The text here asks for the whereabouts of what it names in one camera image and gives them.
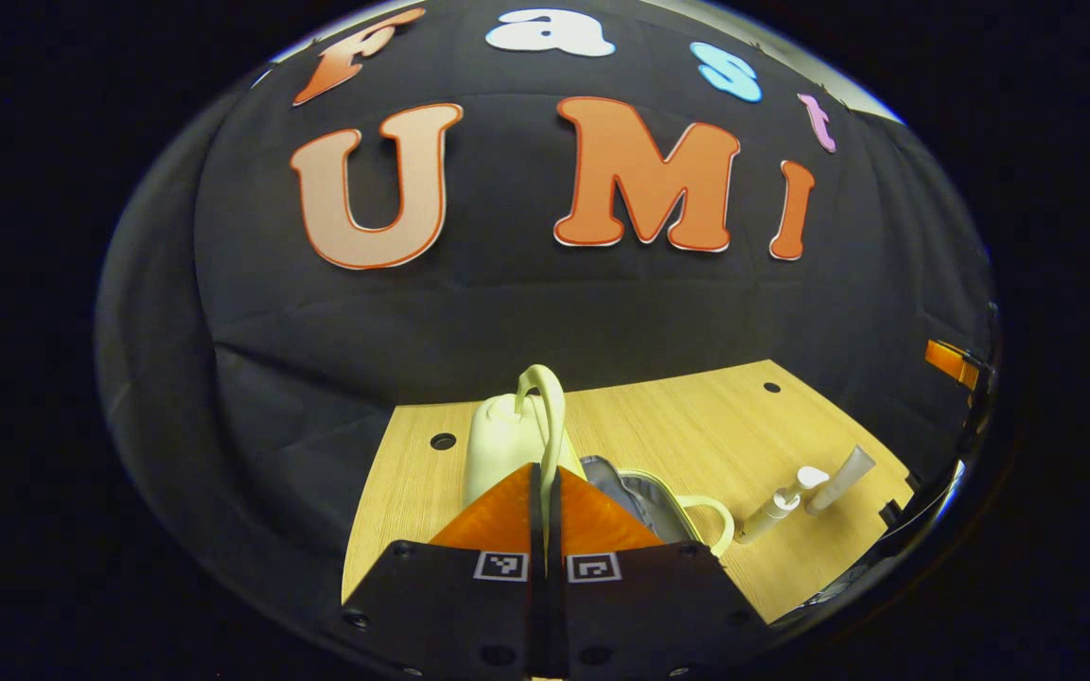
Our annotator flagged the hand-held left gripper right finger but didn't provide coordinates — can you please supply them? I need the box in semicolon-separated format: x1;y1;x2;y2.
545;465;775;681

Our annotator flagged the white pump bottle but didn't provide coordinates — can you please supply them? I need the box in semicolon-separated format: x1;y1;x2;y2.
733;465;831;546

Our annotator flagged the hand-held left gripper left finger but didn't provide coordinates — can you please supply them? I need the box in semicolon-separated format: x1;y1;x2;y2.
341;463;547;681

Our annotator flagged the black backdrop cloth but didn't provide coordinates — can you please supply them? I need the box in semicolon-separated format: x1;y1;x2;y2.
96;0;998;611

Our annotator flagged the translucent white tube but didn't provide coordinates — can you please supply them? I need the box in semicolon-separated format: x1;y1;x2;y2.
804;445;878;517

